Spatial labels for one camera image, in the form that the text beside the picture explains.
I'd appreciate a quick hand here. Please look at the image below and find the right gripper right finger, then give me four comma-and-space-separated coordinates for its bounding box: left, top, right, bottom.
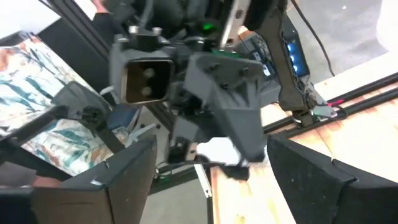
266, 133, 398, 224

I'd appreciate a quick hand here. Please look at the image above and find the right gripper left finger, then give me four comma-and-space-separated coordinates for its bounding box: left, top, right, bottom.
0, 135, 158, 224

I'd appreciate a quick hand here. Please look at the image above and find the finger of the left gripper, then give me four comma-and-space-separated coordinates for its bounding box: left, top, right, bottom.
169, 118, 215, 163
186, 52, 268, 162

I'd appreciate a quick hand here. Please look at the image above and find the silver aluminium extrusion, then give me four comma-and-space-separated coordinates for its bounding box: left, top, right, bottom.
193, 164, 213, 198

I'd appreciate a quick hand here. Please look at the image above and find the black computer with blue light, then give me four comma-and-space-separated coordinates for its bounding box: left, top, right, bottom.
281, 14, 312, 78

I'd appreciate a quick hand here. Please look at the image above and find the person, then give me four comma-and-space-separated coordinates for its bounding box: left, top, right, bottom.
91, 0, 131, 44

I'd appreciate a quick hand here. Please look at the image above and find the leaf-patterned cloth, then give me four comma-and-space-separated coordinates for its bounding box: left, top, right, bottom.
0, 30, 128, 177

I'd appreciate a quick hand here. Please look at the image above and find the black floor cable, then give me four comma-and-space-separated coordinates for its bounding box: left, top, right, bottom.
290, 0, 336, 78

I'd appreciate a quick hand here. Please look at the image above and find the black aluminium rig frame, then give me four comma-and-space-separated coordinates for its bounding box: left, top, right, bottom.
37, 0, 398, 224

